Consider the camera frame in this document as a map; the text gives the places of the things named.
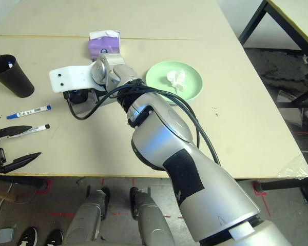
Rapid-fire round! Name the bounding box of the black sneaker with white laces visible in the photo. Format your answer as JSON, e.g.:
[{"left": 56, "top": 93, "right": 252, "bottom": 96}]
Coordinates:
[
  {"left": 16, "top": 227, "right": 39, "bottom": 246},
  {"left": 45, "top": 229, "right": 65, "bottom": 246}
]

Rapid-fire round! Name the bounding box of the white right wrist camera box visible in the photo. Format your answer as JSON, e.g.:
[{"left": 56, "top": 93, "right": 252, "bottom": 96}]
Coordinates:
[{"left": 48, "top": 64, "right": 98, "bottom": 93}]

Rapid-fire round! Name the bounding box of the black-framed beige side table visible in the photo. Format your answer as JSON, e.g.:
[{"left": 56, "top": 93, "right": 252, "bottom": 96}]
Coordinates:
[{"left": 238, "top": 0, "right": 308, "bottom": 108}]

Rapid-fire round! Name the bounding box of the grey robot left leg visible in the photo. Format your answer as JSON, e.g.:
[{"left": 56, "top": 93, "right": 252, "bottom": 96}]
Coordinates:
[{"left": 64, "top": 189, "right": 111, "bottom": 246}]

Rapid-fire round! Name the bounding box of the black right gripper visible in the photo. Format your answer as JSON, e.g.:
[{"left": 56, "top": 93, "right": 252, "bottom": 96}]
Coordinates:
[{"left": 63, "top": 88, "right": 98, "bottom": 106}]

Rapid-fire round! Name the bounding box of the purple tissue pack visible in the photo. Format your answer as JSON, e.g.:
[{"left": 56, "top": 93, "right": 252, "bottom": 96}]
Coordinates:
[{"left": 88, "top": 29, "right": 121, "bottom": 62}]

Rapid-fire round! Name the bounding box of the grey robot leg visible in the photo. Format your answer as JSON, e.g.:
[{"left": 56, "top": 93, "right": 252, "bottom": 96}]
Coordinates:
[
  {"left": 129, "top": 187, "right": 175, "bottom": 246},
  {"left": 64, "top": 189, "right": 111, "bottom": 246}
]

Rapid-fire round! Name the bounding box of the grey robot right leg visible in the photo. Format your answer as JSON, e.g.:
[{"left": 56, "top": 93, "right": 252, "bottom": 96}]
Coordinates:
[{"left": 129, "top": 187, "right": 175, "bottom": 246}]

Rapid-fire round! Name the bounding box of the white cardboard scrap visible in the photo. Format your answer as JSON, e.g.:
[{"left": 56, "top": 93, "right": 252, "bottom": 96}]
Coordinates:
[{"left": 276, "top": 89, "right": 297, "bottom": 103}]

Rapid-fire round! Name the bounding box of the light green plate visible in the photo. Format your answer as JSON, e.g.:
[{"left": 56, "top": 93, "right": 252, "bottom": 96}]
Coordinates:
[{"left": 145, "top": 60, "right": 204, "bottom": 105}]

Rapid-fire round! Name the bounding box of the clear plastic sheet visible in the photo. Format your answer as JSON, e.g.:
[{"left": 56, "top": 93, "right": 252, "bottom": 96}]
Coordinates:
[{"left": 277, "top": 153, "right": 308, "bottom": 180}]

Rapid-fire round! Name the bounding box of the white marker with blue cap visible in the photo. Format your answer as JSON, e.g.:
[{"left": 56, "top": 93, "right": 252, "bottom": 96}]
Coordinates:
[{"left": 6, "top": 104, "right": 51, "bottom": 120}]

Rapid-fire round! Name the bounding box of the brown wooden plank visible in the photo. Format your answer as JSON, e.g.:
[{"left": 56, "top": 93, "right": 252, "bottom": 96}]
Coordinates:
[{"left": 0, "top": 189, "right": 17, "bottom": 204}]

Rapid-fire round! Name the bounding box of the black plastic cup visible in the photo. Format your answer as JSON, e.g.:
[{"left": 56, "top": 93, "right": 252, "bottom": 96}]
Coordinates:
[{"left": 0, "top": 54, "right": 35, "bottom": 98}]

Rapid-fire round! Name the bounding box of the white tissue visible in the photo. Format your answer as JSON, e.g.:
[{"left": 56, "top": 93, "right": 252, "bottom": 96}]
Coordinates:
[{"left": 166, "top": 69, "right": 187, "bottom": 93}]

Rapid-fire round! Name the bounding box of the small grey floor box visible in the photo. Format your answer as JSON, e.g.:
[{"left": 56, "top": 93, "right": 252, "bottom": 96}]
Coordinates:
[{"left": 0, "top": 228, "right": 15, "bottom": 244}]

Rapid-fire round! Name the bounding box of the white marker with black cap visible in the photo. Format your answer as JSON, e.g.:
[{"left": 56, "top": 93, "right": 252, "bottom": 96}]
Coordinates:
[{"left": 9, "top": 124, "right": 51, "bottom": 139}]

